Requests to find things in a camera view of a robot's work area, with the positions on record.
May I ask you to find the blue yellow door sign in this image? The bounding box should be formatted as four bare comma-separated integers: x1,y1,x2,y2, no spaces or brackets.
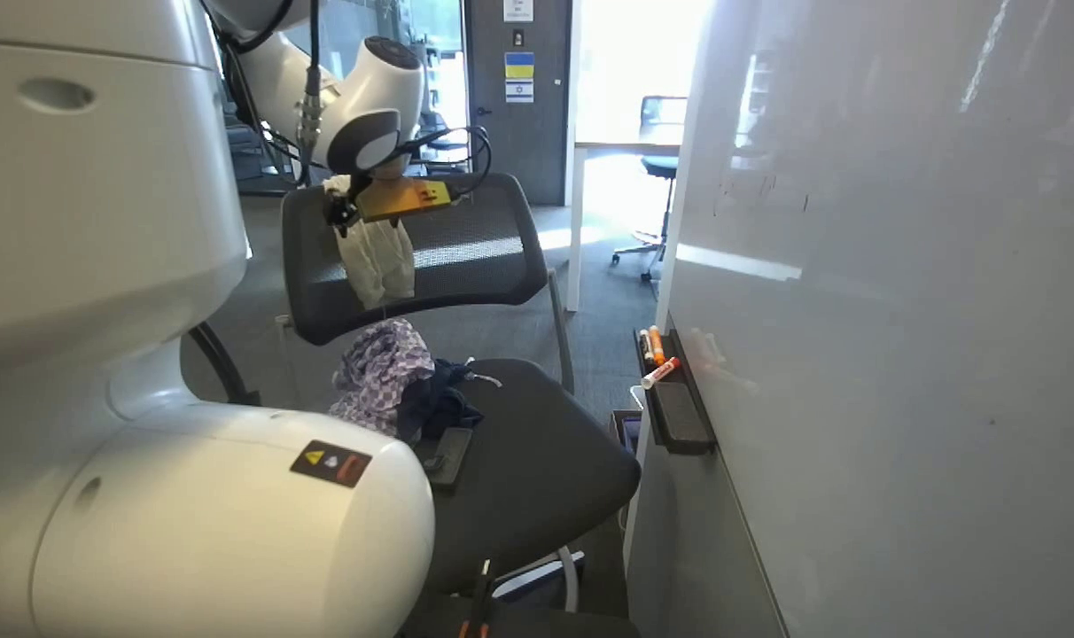
499,45,539,108

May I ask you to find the black base cable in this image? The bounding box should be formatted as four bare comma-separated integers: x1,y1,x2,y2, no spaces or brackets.
184,320,262,406

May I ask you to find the white whiteboard partition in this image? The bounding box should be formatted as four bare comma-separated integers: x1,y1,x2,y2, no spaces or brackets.
620,0,1074,638

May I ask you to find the purple floral garment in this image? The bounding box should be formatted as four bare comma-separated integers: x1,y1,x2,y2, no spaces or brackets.
327,315,441,437

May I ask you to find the white high table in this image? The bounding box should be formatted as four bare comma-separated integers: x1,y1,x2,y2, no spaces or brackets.
564,136,687,320

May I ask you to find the grey mesh-back chair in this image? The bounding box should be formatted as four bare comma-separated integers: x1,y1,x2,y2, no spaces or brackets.
277,171,644,621

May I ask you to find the dark brown door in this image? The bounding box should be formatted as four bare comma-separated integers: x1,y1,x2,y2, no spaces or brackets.
461,0,578,212

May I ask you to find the black orange handled tool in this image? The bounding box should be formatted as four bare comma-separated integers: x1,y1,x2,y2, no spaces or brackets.
455,556,499,638

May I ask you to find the white marker red cap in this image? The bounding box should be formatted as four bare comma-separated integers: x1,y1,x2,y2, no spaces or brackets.
629,352,687,394

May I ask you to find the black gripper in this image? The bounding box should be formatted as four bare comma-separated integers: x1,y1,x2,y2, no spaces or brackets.
320,172,370,234

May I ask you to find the cream knit towel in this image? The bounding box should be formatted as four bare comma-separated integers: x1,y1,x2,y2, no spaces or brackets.
334,216,422,315

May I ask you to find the dark marker tray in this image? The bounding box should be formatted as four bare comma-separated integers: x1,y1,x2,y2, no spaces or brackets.
644,327,721,459

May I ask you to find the black remote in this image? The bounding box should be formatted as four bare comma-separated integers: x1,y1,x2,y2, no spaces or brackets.
422,422,483,497

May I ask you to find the black mesh office stool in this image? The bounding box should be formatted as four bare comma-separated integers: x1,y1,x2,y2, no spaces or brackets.
606,92,690,288

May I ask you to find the orange marker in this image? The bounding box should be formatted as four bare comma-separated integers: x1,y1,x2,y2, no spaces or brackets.
637,321,670,371

